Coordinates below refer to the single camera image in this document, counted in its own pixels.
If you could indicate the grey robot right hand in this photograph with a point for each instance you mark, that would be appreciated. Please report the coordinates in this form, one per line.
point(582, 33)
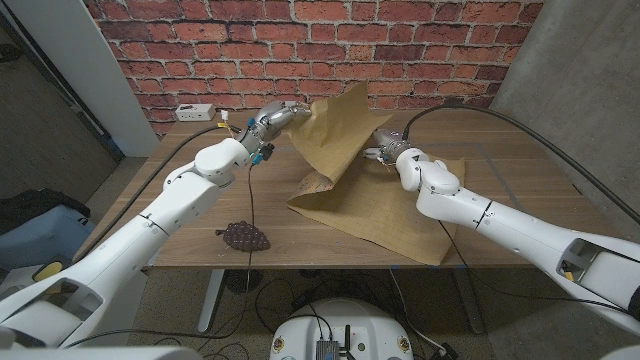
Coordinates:
point(390, 145)

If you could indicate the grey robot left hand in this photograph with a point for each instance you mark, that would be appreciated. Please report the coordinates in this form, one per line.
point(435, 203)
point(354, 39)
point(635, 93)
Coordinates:
point(270, 122)

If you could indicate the brown floral wrapping paper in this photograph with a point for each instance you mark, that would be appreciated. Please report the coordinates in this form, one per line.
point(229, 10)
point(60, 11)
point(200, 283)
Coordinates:
point(380, 215)

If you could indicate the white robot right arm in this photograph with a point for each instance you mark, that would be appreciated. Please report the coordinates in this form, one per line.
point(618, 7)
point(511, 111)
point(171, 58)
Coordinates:
point(500, 220)

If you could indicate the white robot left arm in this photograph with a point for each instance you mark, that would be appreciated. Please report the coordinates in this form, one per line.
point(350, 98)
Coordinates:
point(150, 230)

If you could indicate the purple toy grapes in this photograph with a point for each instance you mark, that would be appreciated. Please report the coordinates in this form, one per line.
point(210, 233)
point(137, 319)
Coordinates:
point(245, 237)

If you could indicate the white power strip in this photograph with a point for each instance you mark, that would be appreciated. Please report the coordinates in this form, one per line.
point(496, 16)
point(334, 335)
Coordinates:
point(195, 112)

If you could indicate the red brick printed backdrop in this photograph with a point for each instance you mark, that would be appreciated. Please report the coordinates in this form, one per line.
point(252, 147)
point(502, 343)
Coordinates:
point(300, 50)

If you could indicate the dark round floor fan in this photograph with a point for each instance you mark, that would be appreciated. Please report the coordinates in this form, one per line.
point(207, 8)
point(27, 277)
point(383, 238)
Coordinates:
point(242, 281)

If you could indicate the grey table leg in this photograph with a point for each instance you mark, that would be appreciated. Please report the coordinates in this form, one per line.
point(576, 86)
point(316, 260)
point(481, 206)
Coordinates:
point(467, 305)

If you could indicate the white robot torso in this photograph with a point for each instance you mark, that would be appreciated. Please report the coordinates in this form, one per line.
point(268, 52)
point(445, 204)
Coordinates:
point(340, 320)

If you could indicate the white table leg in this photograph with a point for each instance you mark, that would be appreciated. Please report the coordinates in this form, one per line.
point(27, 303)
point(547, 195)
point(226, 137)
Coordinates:
point(210, 300)

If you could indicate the black antenna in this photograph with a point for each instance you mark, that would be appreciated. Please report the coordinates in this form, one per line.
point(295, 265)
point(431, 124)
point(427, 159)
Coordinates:
point(348, 340)

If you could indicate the small grey electronics box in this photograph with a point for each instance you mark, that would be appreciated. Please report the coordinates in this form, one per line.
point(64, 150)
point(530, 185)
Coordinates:
point(327, 350)

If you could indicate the black cloth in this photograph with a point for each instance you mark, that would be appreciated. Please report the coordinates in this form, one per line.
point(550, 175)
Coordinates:
point(30, 202)

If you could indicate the blue plastic bin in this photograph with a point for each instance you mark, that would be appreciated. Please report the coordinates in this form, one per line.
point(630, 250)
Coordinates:
point(40, 240)

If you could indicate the black yellow foot pedal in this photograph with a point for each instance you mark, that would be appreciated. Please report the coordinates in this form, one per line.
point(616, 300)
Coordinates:
point(47, 270)

